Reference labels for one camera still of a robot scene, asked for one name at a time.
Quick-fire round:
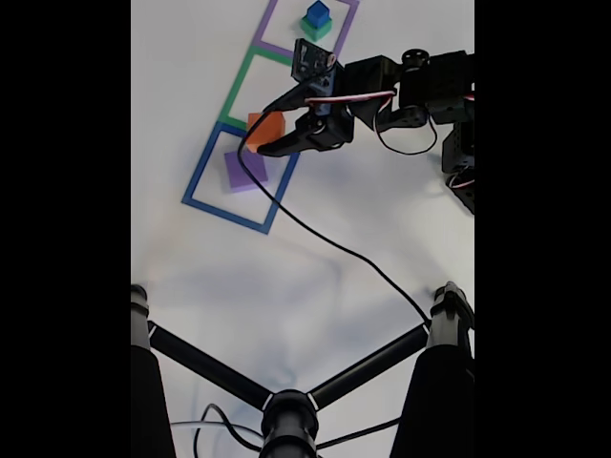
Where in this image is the orange square block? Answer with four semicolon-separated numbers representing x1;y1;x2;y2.
242;112;286;154

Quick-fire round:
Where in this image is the purple square block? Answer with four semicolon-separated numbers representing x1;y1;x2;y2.
222;150;271;195

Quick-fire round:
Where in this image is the green square block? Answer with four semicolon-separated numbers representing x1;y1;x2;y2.
299;16;334;43

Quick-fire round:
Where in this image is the small blue cube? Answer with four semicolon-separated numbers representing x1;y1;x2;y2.
305;0;331;26

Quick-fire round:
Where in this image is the black tripod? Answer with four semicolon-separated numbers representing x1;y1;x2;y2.
131;281;475;458

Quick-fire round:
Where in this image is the white and red servo wire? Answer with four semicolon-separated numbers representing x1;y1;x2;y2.
304;90;398;107

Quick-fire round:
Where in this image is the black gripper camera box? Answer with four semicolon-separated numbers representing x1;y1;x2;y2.
289;37;346;94

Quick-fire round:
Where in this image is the long black camera cable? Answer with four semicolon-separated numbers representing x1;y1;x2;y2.
236;97;433;330

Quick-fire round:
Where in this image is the green square frame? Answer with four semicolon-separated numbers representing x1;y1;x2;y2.
218;46;297;133

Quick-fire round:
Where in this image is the purple square frame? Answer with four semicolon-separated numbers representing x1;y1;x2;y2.
251;0;360;61

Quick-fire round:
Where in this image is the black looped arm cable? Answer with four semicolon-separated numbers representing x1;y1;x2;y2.
375;112;438;156

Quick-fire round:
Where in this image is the blue square frame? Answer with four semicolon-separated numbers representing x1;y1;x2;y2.
180;121;301;236

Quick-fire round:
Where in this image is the curled black cable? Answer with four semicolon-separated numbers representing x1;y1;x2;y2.
192;403;264;457

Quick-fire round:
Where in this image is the white cable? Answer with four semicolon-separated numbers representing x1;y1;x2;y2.
169;419;263;438

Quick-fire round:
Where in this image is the straight black cable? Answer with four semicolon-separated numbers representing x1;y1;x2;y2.
315;430;398;452

